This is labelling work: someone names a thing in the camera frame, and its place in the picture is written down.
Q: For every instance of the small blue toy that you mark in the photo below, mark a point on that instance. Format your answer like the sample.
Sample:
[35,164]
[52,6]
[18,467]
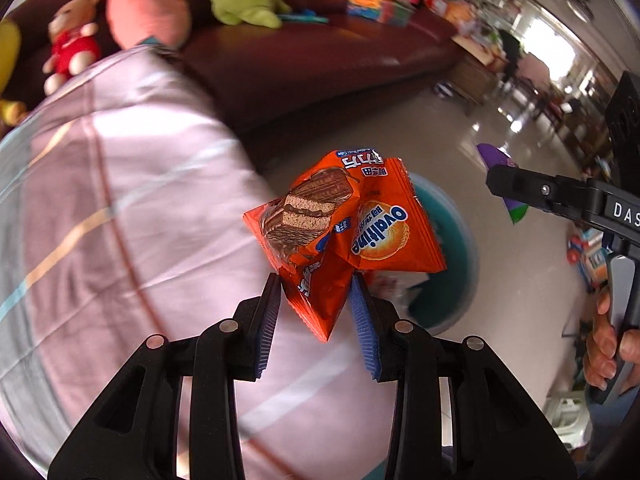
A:
[305,16]

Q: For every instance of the dark red leather sofa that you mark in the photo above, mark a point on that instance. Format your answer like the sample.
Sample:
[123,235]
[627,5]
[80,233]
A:
[300,60]

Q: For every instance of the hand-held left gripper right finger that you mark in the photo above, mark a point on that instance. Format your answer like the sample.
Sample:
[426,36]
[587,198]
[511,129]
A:
[362,325]

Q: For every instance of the orange chocolate cake packet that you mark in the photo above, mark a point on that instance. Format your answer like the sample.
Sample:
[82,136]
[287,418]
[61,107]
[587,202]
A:
[375,230]

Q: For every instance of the brown teddy bear red shirt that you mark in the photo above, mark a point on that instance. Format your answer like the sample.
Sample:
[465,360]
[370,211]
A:
[72,47]

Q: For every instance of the purple green wrapper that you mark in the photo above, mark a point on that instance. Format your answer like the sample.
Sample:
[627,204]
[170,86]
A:
[492,157]

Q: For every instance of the person's right hand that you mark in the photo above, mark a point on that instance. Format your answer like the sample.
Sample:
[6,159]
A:
[600,350]

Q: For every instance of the colourful toy truck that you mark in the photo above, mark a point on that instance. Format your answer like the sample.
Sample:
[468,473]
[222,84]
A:
[585,255]

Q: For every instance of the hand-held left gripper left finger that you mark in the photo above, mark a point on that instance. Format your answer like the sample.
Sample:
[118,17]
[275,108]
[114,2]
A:
[267,325]

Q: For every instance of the teal waste bin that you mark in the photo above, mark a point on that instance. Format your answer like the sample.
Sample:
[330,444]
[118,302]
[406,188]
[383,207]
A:
[450,240]

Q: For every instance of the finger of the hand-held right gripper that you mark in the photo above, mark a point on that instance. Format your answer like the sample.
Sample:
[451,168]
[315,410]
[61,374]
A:
[530,185]

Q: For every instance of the yellow chick plush toy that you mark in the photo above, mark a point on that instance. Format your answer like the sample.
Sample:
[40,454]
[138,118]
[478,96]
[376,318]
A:
[7,60]

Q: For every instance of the pink carrot plush with bunny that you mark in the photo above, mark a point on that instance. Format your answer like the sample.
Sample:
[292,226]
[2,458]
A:
[145,10]

